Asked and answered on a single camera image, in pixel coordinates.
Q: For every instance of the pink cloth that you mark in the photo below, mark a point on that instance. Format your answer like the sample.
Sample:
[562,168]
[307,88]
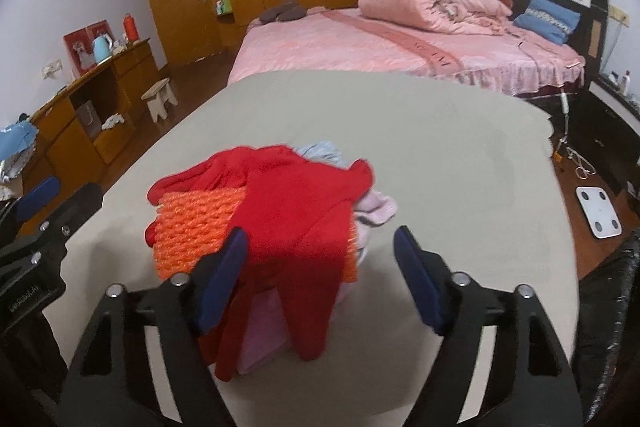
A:
[376,207]

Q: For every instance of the beige tablecloth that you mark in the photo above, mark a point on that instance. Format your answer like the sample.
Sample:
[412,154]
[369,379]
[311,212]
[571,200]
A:
[400,147]

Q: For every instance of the white wall outlet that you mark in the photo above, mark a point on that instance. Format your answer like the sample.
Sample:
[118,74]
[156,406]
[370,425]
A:
[52,69]

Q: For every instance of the wooden wall rail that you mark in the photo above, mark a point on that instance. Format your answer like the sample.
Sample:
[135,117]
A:
[620,14]

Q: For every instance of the white crumpled cloth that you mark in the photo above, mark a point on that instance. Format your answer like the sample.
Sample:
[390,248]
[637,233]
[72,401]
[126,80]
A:
[112,122]

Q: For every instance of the red thermos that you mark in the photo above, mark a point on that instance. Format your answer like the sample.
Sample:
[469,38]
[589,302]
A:
[130,29]

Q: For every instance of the blue pillow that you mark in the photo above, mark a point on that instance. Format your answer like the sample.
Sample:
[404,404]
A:
[545,17]

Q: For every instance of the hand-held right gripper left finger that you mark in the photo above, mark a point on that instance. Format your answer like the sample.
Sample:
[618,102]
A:
[225,277]

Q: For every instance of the light blue cloth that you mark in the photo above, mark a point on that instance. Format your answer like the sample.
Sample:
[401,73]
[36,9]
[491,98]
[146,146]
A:
[15,142]

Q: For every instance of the orange knitted cloth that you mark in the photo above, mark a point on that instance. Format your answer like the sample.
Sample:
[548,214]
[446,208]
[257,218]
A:
[195,227]

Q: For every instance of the white bathroom scale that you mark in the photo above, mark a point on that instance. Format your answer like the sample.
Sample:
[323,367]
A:
[597,212]

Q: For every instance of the red cloth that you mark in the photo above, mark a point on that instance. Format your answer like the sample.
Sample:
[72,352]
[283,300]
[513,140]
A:
[295,232]

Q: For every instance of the light blue kettle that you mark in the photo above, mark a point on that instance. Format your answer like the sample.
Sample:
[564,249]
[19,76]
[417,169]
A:
[101,49]

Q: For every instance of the red photo frame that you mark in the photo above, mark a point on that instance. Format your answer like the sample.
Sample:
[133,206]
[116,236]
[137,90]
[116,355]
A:
[77,54]
[100,28]

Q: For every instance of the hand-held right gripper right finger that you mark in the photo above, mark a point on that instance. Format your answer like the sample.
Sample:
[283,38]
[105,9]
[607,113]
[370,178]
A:
[415,277]

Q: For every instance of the white bottle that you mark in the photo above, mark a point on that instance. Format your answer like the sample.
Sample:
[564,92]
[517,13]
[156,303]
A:
[625,82]

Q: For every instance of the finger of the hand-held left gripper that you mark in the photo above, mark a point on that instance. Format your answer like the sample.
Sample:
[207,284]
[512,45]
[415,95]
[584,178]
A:
[40,192]
[75,207]

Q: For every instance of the white wooden stool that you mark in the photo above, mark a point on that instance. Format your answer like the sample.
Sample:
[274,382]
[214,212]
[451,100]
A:
[157,94]

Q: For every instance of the grey rolled cloth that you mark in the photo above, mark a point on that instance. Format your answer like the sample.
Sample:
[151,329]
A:
[320,152]

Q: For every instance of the folded pink quilt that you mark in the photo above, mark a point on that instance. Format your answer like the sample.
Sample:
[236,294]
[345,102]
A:
[400,7]

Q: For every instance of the black trash bag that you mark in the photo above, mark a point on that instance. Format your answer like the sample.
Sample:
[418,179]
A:
[605,307]

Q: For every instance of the black nightstand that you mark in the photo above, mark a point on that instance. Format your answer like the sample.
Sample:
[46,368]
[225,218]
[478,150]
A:
[605,132]

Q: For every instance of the grey plush slipper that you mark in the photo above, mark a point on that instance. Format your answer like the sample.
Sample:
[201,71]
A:
[272,14]
[294,9]

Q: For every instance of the bed with pink bedspread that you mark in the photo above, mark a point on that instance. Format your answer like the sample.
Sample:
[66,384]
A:
[325,47]

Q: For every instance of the wooden desk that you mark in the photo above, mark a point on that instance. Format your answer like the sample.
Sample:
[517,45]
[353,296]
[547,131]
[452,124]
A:
[130,67]

